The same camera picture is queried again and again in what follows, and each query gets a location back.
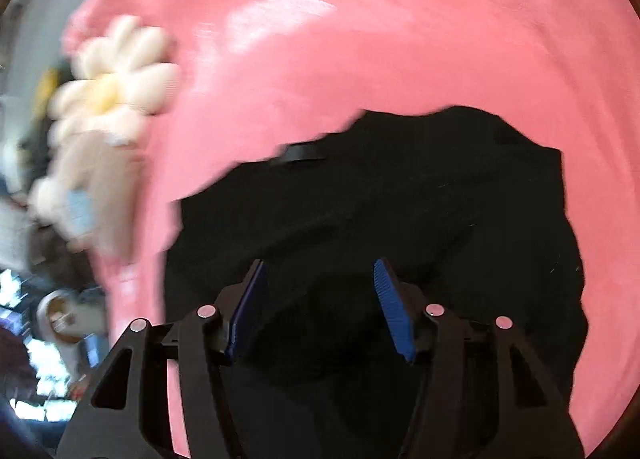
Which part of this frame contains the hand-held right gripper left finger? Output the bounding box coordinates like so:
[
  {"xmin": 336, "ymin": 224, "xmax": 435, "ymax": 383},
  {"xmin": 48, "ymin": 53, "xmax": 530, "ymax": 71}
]
[{"xmin": 56, "ymin": 259, "xmax": 269, "ymax": 459}]

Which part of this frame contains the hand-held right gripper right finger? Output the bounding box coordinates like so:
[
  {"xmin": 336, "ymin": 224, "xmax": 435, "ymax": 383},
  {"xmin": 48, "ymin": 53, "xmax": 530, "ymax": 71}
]
[{"xmin": 374, "ymin": 259, "xmax": 586, "ymax": 459}]

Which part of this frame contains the black garment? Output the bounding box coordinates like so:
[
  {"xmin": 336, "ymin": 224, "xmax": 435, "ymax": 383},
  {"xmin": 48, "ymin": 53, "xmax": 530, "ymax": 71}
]
[{"xmin": 164, "ymin": 106, "xmax": 588, "ymax": 459}]

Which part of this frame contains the white cup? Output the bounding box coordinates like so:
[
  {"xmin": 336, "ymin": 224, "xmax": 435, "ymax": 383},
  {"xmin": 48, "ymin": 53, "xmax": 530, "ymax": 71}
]
[{"xmin": 37, "ymin": 290, "xmax": 107, "ymax": 346}]

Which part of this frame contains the cream plush toy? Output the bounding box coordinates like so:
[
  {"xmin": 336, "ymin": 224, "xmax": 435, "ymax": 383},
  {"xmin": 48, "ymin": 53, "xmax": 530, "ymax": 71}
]
[{"xmin": 28, "ymin": 131, "xmax": 147, "ymax": 258}]

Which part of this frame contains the white flower plush pillow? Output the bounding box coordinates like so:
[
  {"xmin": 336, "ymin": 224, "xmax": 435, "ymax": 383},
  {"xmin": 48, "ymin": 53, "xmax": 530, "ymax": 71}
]
[{"xmin": 48, "ymin": 15, "xmax": 182, "ymax": 146}]

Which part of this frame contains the pink bed sheet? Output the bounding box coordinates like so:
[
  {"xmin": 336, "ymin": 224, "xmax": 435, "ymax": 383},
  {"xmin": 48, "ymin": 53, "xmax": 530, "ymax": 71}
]
[{"xmin": 64, "ymin": 0, "xmax": 640, "ymax": 459}]

